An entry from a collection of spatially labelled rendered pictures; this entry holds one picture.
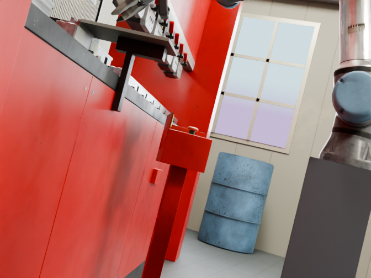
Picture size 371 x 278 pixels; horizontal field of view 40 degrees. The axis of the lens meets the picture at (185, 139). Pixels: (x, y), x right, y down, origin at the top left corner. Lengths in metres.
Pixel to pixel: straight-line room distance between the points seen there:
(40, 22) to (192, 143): 0.94
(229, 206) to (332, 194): 3.55
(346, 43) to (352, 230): 0.48
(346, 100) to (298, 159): 4.30
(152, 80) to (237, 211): 1.74
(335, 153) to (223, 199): 3.56
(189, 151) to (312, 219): 0.57
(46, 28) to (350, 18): 0.76
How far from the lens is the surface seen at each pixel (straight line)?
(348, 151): 1.43
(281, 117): 5.66
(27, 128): 1.03
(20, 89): 0.97
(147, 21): 2.15
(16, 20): 0.69
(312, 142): 5.60
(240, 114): 5.76
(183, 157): 1.79
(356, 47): 1.37
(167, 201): 1.86
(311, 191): 1.41
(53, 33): 1.04
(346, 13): 1.41
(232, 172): 4.93
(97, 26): 1.51
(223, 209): 4.94
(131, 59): 1.54
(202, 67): 3.73
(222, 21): 3.80
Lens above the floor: 0.67
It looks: 3 degrees up
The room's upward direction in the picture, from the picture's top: 14 degrees clockwise
